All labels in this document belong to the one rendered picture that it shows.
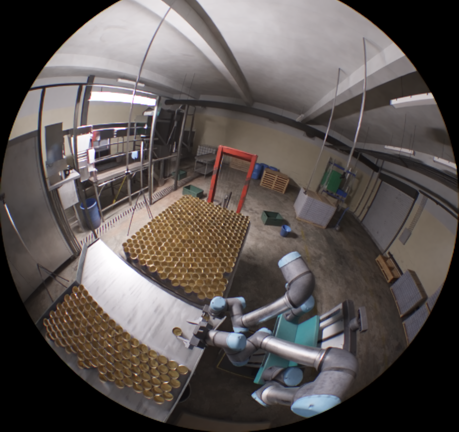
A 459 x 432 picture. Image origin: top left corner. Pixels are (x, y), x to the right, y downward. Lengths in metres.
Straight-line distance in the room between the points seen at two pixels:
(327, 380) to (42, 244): 3.24
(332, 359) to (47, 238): 3.25
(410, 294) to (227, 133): 12.55
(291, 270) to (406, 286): 6.35
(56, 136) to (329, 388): 2.75
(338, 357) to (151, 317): 1.15
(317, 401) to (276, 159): 9.55
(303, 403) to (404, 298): 6.42
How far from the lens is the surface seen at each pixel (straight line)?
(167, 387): 1.26
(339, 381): 0.49
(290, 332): 1.15
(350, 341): 0.84
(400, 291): 6.86
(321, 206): 5.77
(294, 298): 0.63
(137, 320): 1.28
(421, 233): 8.70
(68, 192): 3.16
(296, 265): 0.64
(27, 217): 2.86
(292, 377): 0.87
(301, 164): 9.74
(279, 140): 9.45
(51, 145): 2.39
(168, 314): 1.25
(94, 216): 3.69
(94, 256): 1.73
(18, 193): 2.75
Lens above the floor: 2.28
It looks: 27 degrees down
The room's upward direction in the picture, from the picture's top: 15 degrees clockwise
